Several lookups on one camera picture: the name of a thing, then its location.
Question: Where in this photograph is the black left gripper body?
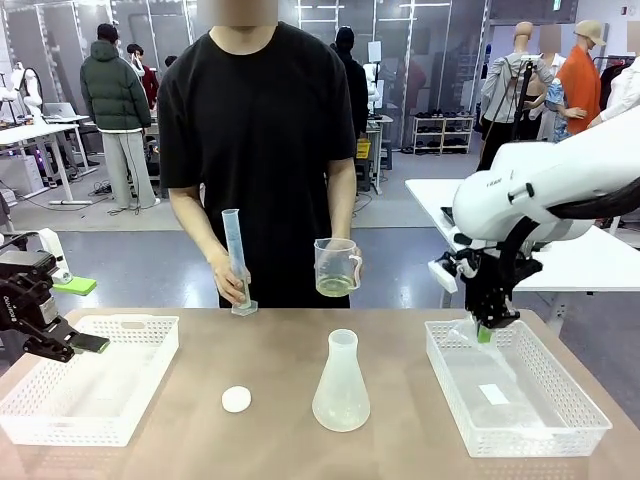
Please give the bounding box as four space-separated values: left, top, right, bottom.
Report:
0 249 57 334

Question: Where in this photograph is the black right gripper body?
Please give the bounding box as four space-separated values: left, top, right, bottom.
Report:
464 254 516 314

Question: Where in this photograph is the clear plastic funnel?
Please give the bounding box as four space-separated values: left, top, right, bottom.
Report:
447 319 519 384

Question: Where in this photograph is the translucent plastic conical flask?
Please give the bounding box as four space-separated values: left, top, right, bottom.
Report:
312 328 372 432

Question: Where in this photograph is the clear plastic handled beaker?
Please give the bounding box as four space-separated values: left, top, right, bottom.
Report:
313 238 364 299

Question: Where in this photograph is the white round lid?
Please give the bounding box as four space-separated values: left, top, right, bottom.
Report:
221 385 253 414

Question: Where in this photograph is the clear plastic graduated cylinder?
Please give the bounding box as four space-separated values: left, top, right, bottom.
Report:
221 208 260 317

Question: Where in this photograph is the person's right forearm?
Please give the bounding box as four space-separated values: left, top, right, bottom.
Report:
169 187 231 264

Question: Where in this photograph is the person's left forearm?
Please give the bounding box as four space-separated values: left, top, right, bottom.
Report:
324 159 359 241

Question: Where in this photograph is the person's left hand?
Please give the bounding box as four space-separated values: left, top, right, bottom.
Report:
318 238 365 294

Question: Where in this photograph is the person's right hand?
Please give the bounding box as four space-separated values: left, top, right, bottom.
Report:
209 244 251 306

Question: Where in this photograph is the green flat plate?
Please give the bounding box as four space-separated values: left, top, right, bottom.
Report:
52 273 98 296

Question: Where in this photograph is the white perforated plastic basket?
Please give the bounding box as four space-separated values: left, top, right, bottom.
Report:
424 319 613 459
0 314 180 447

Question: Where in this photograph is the white paper label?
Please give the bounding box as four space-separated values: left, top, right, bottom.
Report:
477 383 509 405

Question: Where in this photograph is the clear round dish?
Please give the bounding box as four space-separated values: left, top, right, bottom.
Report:
472 402 537 432

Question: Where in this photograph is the white office desk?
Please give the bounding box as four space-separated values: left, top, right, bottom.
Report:
0 119 99 206

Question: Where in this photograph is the white shoe rack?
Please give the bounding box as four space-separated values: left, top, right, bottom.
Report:
412 107 475 155

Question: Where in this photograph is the silver laptop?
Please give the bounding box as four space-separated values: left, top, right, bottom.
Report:
42 102 90 124

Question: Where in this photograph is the black tripod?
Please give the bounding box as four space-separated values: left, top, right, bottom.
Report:
509 55 539 144

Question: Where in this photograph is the person in blue floral clothes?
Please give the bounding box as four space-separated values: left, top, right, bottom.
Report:
537 24 572 144

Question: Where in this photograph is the mannequin in grey shirt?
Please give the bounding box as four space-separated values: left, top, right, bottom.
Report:
477 20 554 174

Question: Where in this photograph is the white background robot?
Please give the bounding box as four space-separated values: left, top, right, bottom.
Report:
9 62 46 122

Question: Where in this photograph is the mannequin in orange with cap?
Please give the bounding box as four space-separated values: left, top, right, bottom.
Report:
555 19 606 137

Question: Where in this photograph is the man in green puffer jacket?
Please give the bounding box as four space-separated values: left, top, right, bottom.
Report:
79 23 161 210

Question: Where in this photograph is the mannequin in white shirt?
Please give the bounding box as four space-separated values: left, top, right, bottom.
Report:
597 49 640 126

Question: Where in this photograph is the background person in black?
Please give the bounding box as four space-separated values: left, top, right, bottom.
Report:
332 27 370 144

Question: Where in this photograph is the person in red white jacket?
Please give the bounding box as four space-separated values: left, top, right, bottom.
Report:
126 43 160 109

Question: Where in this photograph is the person in black t-shirt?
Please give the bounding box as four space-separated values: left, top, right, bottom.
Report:
157 19 359 309

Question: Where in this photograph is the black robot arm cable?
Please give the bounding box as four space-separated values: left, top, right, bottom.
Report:
499 185 640 301

